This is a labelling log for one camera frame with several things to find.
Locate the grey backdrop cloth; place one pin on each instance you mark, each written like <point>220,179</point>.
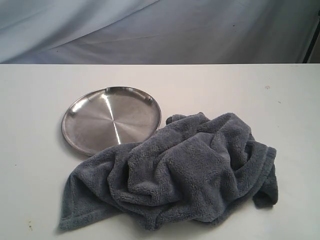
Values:
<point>156,31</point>

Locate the grey-blue fleece towel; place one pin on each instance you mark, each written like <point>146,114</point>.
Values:
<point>194,168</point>

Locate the round stainless steel plate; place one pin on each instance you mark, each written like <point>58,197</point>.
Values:
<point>108,117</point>

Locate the black stand pole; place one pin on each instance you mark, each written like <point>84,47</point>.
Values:
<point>312,42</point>

